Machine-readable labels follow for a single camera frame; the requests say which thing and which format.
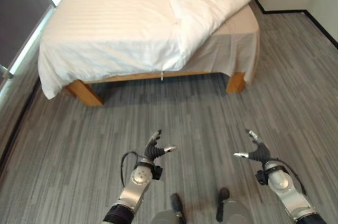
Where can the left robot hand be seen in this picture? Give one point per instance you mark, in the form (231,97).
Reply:
(153,151)

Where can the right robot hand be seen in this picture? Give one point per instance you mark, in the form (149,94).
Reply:
(260,152)

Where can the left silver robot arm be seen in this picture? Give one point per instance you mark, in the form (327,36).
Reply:
(134,184)

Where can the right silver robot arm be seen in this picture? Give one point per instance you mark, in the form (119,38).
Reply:
(286,189)

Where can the beige bed sheet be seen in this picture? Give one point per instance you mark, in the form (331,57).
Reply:
(232,41)

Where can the robot left leg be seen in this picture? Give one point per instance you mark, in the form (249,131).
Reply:
(171,210)

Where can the white striped duvet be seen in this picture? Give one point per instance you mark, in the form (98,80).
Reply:
(126,31)

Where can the glass window panel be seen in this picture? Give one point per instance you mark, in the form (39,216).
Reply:
(31,20)

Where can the wooden bed frame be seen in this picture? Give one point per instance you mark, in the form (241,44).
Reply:
(158,81)

